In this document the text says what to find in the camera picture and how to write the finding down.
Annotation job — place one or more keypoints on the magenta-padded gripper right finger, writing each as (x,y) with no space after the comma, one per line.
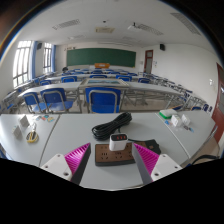
(163,165)

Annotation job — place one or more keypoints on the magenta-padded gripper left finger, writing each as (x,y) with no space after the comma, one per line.
(56,164)

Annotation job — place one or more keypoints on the white charger with red ports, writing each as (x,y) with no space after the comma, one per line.
(116,145)

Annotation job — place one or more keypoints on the black plug block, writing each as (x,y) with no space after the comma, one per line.
(153,146)

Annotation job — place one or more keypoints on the yellow tape roll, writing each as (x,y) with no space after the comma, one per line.
(28,137)

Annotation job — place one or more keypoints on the colourful printed card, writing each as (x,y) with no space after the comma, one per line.
(167,122)

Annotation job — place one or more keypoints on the round blue sticker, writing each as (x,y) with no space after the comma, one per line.
(191,130)

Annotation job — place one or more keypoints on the small white box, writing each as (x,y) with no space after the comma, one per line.
(176,120)
(186,120)

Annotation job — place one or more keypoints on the colourful cards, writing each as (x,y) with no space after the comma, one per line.
(45,118)

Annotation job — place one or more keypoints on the brown power strip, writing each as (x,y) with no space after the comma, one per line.
(106,156)

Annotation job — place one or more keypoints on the green and white box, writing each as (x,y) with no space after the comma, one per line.
(167,113)

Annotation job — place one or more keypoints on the dark red door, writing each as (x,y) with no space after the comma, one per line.
(219,110)

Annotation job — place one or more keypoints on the blue classroom chairs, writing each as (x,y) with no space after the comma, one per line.
(103,100)

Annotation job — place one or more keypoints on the grey classroom desks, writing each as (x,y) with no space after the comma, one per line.
(146,87)

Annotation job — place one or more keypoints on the framed blue picture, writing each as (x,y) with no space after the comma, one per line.
(104,82)

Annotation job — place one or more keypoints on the red door with window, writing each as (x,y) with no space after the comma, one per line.
(148,61)

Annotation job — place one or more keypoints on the blue curtain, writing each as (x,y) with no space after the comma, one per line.
(53,58)
(34,60)

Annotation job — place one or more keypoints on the narrow window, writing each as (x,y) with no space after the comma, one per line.
(47,58)

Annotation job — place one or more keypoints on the large window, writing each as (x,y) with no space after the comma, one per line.
(21,63)

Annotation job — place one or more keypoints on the orange lectern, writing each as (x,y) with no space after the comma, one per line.
(102,65)

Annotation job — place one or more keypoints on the green chalkboard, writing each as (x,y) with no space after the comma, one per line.
(100,57)

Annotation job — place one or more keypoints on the ceiling light panels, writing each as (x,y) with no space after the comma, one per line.
(66,24)

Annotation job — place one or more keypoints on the ceiling air conditioner panel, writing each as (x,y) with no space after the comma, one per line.
(104,30)

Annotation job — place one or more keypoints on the white ceiling projector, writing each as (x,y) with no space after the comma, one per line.
(133,25)

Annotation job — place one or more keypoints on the black wall speaker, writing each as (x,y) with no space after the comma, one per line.
(162,47)
(39,46)

